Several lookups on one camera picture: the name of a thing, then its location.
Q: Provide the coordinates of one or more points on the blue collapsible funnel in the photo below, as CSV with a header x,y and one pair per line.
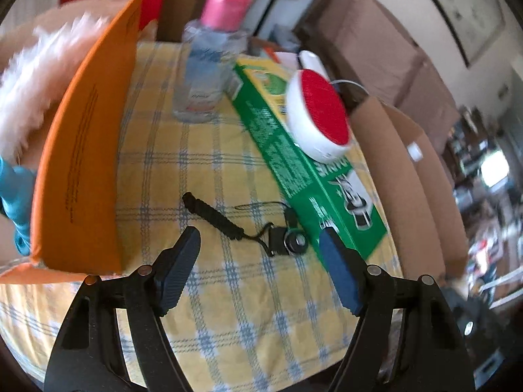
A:
x,y
17,190

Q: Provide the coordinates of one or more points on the red white lint brush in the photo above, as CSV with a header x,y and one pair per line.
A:
x,y
315,116

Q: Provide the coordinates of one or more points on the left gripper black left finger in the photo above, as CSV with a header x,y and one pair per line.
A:
x,y
87,354

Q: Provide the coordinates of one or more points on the white fluffy duster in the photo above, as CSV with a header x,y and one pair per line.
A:
x,y
39,75

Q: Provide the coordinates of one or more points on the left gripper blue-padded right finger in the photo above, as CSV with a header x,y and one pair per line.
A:
x,y
431,354

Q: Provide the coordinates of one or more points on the clear bottle pink cap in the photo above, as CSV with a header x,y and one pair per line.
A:
x,y
210,46

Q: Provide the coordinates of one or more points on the framed wall painting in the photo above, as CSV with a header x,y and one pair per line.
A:
x,y
474,25

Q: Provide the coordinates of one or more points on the brown cardboard box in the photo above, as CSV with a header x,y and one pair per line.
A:
x,y
414,191

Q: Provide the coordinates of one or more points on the brown cushioned sofa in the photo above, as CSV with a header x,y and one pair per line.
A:
x,y
360,40

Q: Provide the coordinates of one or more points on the yellow checked tablecloth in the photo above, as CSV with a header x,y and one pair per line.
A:
x,y
245,321

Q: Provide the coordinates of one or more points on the orange cardboard box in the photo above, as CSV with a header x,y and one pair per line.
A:
x,y
73,230

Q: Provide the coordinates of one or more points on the green long carton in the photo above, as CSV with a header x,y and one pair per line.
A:
x,y
339,194

